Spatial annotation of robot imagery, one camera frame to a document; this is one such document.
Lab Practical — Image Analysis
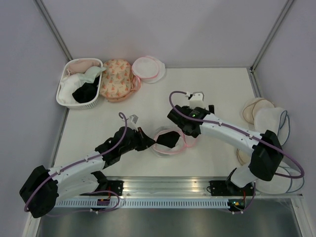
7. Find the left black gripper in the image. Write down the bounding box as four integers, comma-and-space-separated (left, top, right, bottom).
120, 127, 156, 155

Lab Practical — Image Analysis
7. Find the round mesh bag pink trim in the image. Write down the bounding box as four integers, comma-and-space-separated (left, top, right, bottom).
151, 126, 197, 157

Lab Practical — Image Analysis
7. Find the black lace bra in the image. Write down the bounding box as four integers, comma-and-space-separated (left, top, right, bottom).
156, 131, 180, 149

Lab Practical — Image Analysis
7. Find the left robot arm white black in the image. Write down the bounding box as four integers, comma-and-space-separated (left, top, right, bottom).
19, 127, 155, 218

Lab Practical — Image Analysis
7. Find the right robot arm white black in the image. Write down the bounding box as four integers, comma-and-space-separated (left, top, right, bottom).
167, 105, 283, 195

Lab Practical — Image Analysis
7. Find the floral peach laundry bag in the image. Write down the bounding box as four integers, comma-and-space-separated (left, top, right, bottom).
99, 59, 141, 103

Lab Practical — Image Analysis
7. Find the white round bag pink trim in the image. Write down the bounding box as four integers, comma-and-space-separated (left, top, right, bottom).
132, 56, 166, 84

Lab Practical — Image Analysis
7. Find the black bra in basket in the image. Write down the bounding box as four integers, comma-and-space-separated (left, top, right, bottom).
72, 76, 100, 104

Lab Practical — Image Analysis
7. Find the white plastic laundry basket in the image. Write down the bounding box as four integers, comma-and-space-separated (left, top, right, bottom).
56, 58, 103, 110

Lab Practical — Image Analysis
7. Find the mint green bra in basket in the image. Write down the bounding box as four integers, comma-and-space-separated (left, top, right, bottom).
78, 66, 106, 83

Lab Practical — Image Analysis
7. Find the white bra in basket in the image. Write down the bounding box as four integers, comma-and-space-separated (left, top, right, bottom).
58, 74, 82, 104

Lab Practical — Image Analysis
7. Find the pale pink bra in basket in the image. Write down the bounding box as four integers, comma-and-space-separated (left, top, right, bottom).
67, 59, 100, 74

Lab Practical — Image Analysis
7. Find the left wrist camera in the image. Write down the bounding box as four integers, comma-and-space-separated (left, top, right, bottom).
127, 115, 138, 130

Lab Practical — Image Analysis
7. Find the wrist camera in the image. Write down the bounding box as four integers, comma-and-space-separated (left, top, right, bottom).
127, 115, 138, 130
186, 91, 205, 109

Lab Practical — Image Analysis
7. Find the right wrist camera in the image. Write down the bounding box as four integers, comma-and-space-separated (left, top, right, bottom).
186, 91, 205, 109

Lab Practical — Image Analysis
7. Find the aluminium mounting rail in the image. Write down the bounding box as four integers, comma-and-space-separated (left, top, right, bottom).
56, 175, 304, 198

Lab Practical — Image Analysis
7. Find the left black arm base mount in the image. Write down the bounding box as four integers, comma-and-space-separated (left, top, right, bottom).
81, 171, 123, 196

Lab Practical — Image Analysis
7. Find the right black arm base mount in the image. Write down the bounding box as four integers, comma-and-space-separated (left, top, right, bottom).
208, 168, 253, 197

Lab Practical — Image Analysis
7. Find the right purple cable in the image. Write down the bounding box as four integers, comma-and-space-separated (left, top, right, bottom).
168, 91, 305, 215

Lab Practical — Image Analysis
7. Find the white slotted cable duct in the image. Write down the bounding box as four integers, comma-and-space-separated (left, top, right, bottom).
55, 197, 230, 209

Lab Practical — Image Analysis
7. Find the right aluminium frame post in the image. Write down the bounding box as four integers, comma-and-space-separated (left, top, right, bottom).
249, 0, 295, 74

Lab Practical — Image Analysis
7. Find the aluminium frame post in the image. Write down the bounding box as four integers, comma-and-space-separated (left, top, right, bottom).
249, 0, 295, 74
33, 0, 73, 61

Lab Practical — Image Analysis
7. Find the left aluminium frame post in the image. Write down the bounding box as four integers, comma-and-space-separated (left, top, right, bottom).
33, 0, 73, 61

